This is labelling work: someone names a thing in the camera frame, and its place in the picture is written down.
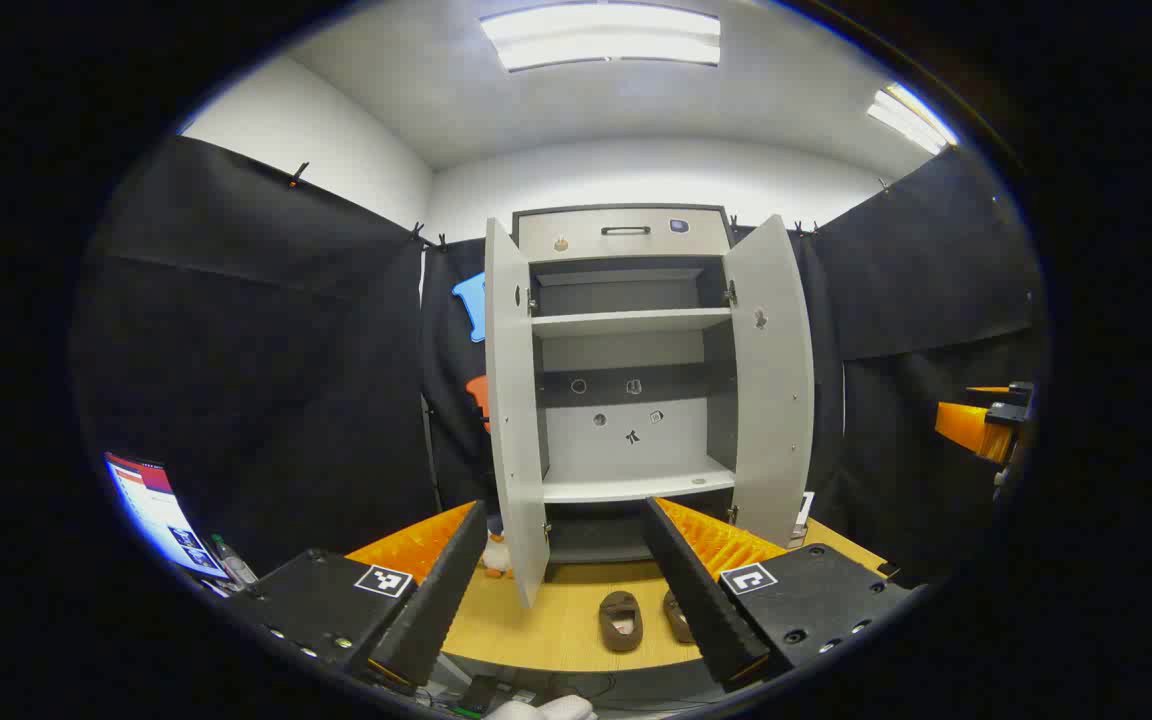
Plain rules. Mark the white shoe cabinet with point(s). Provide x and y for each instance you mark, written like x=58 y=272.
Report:
x=626 y=322

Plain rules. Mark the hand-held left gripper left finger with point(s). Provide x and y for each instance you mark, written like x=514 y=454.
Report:
x=441 y=600

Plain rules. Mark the small ceiling light panel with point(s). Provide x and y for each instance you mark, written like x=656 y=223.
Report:
x=911 y=118

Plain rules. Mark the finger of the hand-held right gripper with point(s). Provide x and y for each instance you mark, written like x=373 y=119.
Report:
x=966 y=425

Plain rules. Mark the large ceiling light panel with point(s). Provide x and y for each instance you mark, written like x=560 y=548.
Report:
x=596 y=35

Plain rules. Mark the clear plastic bottle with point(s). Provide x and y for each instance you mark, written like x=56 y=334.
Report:
x=236 y=565

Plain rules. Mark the black backdrop cloth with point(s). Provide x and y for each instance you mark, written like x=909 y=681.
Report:
x=266 y=380

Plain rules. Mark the laptop screen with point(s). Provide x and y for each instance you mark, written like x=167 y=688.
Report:
x=156 y=505

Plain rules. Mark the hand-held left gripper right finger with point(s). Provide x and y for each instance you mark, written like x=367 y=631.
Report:
x=701 y=600

